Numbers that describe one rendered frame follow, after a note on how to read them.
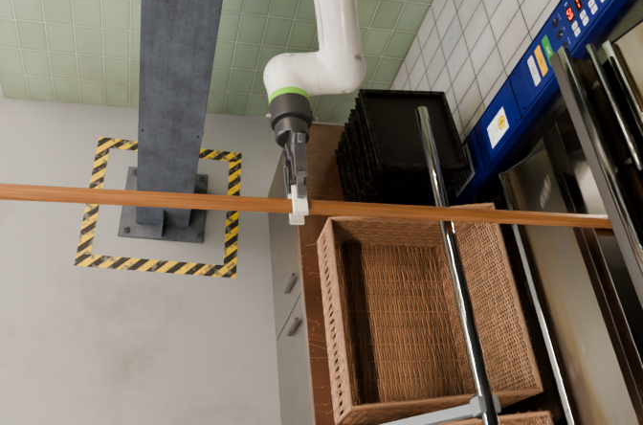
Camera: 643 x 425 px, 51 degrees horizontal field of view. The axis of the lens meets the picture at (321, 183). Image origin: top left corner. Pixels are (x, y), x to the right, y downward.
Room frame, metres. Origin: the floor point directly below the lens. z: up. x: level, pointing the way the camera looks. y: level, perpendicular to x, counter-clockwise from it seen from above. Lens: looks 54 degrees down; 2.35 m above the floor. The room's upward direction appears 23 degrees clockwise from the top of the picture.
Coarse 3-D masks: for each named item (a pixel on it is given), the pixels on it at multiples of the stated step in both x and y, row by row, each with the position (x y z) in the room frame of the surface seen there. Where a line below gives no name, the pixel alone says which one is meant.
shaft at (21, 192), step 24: (0, 192) 0.53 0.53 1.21; (24, 192) 0.54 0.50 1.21; (48, 192) 0.56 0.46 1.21; (72, 192) 0.58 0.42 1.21; (96, 192) 0.60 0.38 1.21; (120, 192) 0.62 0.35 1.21; (144, 192) 0.64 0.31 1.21; (168, 192) 0.67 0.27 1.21; (384, 216) 0.83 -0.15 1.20; (408, 216) 0.85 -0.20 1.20; (432, 216) 0.87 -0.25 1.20; (456, 216) 0.90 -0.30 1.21; (480, 216) 0.92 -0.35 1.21; (504, 216) 0.95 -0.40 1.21; (528, 216) 0.97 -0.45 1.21; (552, 216) 1.00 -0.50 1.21; (576, 216) 1.03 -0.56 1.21; (600, 216) 1.06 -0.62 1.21
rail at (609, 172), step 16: (560, 48) 1.26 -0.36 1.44; (576, 80) 1.17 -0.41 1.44; (576, 96) 1.14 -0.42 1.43; (592, 112) 1.10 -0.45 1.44; (592, 128) 1.06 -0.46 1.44; (592, 144) 1.03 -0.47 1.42; (608, 160) 0.99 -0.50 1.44; (608, 176) 0.96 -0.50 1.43; (624, 192) 0.92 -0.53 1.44; (624, 208) 0.89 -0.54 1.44; (624, 224) 0.86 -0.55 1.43; (640, 240) 0.83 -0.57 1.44; (640, 256) 0.80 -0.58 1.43
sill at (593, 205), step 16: (560, 128) 1.31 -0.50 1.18; (560, 144) 1.27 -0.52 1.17; (576, 144) 1.28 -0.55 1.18; (560, 160) 1.24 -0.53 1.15; (576, 160) 1.23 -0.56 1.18; (576, 176) 1.18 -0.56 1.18; (592, 176) 1.20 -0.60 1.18; (576, 192) 1.14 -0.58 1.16; (592, 192) 1.15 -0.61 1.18; (576, 208) 1.11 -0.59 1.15; (592, 208) 1.10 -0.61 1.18; (592, 240) 1.02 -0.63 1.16; (608, 240) 1.03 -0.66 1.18; (592, 256) 1.00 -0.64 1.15; (608, 256) 0.99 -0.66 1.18; (608, 272) 0.95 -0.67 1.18; (624, 272) 0.96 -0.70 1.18; (608, 288) 0.92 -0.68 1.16; (624, 288) 0.92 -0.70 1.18; (624, 304) 0.88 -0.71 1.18; (640, 304) 0.89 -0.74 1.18; (624, 320) 0.84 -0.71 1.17; (640, 320) 0.86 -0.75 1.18; (624, 336) 0.82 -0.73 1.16; (640, 336) 0.82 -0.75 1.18; (640, 352) 0.78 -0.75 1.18; (640, 368) 0.75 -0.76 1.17; (640, 384) 0.72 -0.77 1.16
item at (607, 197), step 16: (560, 64) 1.23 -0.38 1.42; (576, 64) 1.26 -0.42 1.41; (592, 64) 1.30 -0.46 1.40; (560, 80) 1.20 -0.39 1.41; (592, 80) 1.24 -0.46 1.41; (592, 96) 1.19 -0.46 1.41; (624, 96) 1.26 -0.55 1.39; (576, 112) 1.11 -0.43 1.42; (608, 112) 1.17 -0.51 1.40; (624, 112) 1.20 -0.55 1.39; (576, 128) 1.08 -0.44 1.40; (608, 128) 1.11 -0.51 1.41; (608, 144) 1.06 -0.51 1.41; (624, 144) 1.10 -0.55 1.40; (640, 144) 1.13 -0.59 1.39; (592, 160) 1.00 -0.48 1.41; (624, 160) 1.05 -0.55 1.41; (624, 176) 1.00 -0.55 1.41; (640, 176) 1.03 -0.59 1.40; (608, 192) 0.93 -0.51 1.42; (640, 192) 0.98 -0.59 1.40; (608, 208) 0.90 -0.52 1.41; (640, 208) 0.94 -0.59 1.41; (640, 224) 0.89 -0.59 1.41; (624, 240) 0.84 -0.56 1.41; (624, 256) 0.81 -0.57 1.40; (640, 272) 0.78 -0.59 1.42; (640, 288) 0.75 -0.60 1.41
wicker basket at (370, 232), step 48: (336, 240) 1.10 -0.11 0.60; (384, 240) 1.16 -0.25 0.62; (432, 240) 1.23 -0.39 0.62; (480, 240) 1.19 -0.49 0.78; (336, 288) 0.88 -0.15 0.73; (384, 288) 1.02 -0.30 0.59; (432, 288) 1.09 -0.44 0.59; (480, 288) 1.06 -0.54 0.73; (336, 336) 0.77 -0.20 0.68; (384, 336) 0.87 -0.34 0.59; (432, 336) 0.94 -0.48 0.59; (480, 336) 0.94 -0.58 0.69; (528, 336) 0.91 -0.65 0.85; (336, 384) 0.67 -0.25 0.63; (384, 384) 0.74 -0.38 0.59; (432, 384) 0.80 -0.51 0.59; (528, 384) 0.80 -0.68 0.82
